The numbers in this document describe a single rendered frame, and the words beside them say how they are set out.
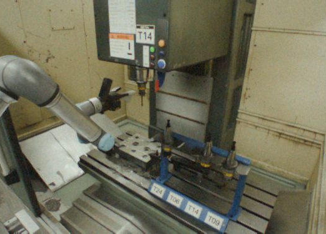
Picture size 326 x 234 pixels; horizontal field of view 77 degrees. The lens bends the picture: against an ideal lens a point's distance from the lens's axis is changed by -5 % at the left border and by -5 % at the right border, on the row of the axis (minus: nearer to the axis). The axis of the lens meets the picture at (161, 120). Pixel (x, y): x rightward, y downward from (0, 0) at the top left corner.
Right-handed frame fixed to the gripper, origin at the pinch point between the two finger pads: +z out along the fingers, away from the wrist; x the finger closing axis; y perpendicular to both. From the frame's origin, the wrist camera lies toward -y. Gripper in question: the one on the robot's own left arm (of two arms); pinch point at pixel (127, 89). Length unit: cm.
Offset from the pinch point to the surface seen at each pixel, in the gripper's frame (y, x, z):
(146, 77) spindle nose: -5.8, 6.8, 8.1
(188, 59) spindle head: -18.2, 32.4, 8.2
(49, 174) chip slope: 73, -64, -30
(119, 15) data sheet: -37.0, 6.4, -7.3
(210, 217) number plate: 48, 59, -10
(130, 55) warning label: -20.4, 12.0, -7.9
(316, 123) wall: 32, 92, 93
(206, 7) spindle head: -40, 32, 23
